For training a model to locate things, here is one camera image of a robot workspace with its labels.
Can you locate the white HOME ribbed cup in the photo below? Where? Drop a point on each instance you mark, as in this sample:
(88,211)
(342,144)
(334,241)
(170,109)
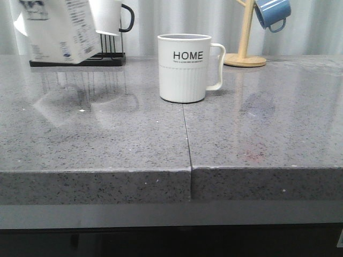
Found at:
(183,65)

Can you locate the white blue milk carton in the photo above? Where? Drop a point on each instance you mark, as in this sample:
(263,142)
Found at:
(59,29)

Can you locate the wooden mug tree stand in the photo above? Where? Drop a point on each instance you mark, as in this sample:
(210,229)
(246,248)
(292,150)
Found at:
(242,59)

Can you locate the blue enamel mug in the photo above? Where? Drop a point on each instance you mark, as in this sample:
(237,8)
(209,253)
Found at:
(271,12)

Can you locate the white mug black handle right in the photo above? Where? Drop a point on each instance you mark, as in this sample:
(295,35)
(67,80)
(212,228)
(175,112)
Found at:
(107,17)

